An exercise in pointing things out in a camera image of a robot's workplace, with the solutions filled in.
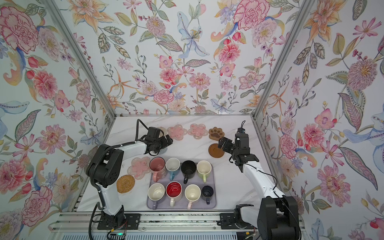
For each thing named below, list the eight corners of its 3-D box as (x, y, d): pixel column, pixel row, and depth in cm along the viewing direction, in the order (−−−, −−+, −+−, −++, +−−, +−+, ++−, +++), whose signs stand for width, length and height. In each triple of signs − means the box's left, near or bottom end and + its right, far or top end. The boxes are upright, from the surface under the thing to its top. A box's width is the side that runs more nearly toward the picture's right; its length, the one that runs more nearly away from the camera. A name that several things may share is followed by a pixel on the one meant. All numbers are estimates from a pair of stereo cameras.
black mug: (181, 186, 87) (180, 179, 79) (182, 167, 94) (181, 160, 86) (196, 186, 87) (196, 179, 79) (195, 167, 94) (196, 160, 86)
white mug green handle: (193, 181, 88) (193, 174, 81) (199, 166, 95) (200, 158, 87) (205, 186, 86) (206, 180, 79) (211, 170, 93) (212, 162, 85)
